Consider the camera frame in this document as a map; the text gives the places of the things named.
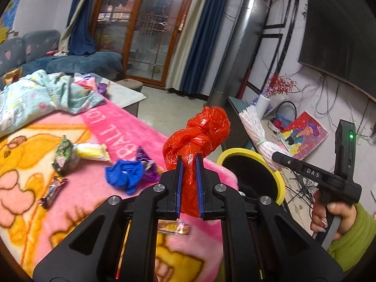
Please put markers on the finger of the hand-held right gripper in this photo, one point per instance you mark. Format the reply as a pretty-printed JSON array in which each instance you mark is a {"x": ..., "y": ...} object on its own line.
[{"x": 285, "y": 160}]

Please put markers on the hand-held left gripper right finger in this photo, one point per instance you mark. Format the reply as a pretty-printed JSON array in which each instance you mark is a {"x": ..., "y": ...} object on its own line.
[{"x": 200, "y": 182}]

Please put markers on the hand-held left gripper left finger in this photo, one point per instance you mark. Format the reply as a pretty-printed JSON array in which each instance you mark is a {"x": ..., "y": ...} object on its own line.
[{"x": 179, "y": 182}]

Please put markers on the black bin with yellow rim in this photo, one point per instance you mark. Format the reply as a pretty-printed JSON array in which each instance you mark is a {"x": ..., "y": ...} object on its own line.
[{"x": 249, "y": 155}]

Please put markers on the purple foil wrapper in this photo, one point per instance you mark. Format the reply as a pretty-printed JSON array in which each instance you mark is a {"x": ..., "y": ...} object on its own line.
[{"x": 147, "y": 164}]

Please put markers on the red plastic bag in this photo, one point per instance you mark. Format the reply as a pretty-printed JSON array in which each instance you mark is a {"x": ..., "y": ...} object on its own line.
[{"x": 202, "y": 135}]

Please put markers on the green snack packet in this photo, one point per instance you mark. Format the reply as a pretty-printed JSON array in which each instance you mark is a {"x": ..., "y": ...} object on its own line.
[{"x": 63, "y": 155}]

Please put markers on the person's right forearm green sleeve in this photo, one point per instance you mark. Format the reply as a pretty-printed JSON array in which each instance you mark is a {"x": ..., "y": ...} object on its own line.
[{"x": 358, "y": 241}]

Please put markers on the person's right hand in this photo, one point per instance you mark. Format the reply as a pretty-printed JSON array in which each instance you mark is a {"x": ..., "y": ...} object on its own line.
[{"x": 317, "y": 214}]

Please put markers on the white foam net bundle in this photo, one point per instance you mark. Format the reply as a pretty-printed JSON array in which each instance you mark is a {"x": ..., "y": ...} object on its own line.
[{"x": 255, "y": 129}]

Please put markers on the orange yellow candy wrapper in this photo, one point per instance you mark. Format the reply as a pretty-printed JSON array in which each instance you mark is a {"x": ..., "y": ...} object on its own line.
[{"x": 173, "y": 227}]

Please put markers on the blue plastic bag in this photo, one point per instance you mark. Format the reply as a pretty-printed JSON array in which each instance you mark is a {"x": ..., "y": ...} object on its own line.
[{"x": 124, "y": 174}]

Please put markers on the dark television cabinet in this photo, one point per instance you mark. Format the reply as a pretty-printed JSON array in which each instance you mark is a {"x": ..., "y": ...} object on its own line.
[{"x": 235, "y": 117}]

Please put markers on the red berry branches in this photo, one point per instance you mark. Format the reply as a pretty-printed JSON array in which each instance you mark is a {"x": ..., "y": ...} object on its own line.
[{"x": 280, "y": 83}]

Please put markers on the pink printed blanket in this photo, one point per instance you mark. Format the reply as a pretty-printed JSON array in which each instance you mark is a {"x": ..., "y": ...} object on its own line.
[{"x": 97, "y": 135}]

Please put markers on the yellow white wrapper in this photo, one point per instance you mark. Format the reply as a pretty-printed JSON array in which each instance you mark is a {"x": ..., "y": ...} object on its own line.
[{"x": 89, "y": 151}]

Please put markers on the white top coffee table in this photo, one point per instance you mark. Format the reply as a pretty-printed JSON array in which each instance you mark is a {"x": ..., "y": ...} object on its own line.
[{"x": 123, "y": 94}]

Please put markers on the grey round stool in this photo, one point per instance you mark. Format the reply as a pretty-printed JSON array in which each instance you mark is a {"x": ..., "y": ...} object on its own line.
[{"x": 130, "y": 84}]

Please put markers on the grey tower air conditioner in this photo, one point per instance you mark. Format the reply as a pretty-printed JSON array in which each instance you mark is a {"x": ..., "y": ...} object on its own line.
[{"x": 238, "y": 50}]

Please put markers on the purple bag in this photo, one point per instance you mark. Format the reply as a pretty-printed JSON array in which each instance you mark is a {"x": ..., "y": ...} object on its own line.
[{"x": 102, "y": 88}]

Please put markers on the dark brown candy wrapper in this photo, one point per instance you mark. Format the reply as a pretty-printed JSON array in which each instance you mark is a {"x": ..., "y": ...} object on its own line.
[{"x": 53, "y": 192}]

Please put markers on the beige curtain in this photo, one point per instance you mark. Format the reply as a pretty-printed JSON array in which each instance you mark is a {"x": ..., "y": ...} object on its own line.
[
  {"x": 185, "y": 44},
  {"x": 69, "y": 26}
]

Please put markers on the blue curtain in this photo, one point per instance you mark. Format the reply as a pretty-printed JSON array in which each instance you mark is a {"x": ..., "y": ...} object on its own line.
[
  {"x": 83, "y": 20},
  {"x": 205, "y": 35}
]

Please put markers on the blue sofa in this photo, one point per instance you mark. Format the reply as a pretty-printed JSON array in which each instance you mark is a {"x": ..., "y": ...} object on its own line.
[{"x": 82, "y": 63}]

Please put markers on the wooden glass door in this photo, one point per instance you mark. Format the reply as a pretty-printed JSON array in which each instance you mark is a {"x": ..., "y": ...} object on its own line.
[{"x": 147, "y": 29}]

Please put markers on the light blue printed cloth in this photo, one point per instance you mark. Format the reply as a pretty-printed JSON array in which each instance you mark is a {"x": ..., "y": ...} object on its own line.
[{"x": 38, "y": 94}]

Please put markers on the golden box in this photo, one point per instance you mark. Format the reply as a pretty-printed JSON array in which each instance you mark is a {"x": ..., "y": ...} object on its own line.
[{"x": 11, "y": 76}]

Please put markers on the wall television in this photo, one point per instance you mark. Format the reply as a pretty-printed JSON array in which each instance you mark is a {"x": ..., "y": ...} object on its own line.
[{"x": 340, "y": 38}]

